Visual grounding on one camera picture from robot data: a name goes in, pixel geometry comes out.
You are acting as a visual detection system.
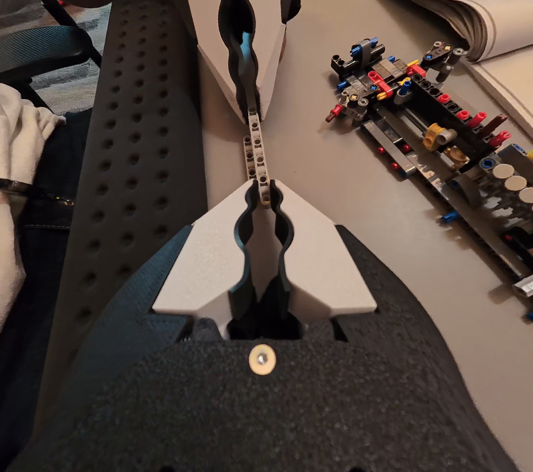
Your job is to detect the long grey lego beam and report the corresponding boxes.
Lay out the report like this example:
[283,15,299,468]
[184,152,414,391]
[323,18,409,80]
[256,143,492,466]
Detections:
[248,106,272,206]

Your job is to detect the black perforated mat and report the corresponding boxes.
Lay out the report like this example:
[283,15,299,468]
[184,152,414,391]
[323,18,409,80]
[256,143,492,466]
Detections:
[33,0,209,439]

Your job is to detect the person's white shirt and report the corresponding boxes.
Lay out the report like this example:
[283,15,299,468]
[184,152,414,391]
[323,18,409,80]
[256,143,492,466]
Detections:
[0,0,67,327]

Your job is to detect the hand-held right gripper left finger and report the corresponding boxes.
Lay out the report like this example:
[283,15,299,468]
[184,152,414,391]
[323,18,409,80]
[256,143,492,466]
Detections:
[152,180,259,335]

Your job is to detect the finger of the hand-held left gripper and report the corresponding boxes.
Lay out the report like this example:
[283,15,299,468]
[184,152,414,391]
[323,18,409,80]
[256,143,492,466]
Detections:
[225,0,288,122]
[182,0,248,125]

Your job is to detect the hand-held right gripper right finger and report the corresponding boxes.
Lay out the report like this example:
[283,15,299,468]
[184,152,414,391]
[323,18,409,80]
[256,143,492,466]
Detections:
[270,180,377,318]

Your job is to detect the lego chassis model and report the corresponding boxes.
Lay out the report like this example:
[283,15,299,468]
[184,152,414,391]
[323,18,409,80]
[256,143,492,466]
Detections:
[325,36,533,323]

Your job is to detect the black office chair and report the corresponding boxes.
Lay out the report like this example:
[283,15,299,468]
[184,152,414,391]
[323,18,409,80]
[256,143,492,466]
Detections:
[0,0,102,85]

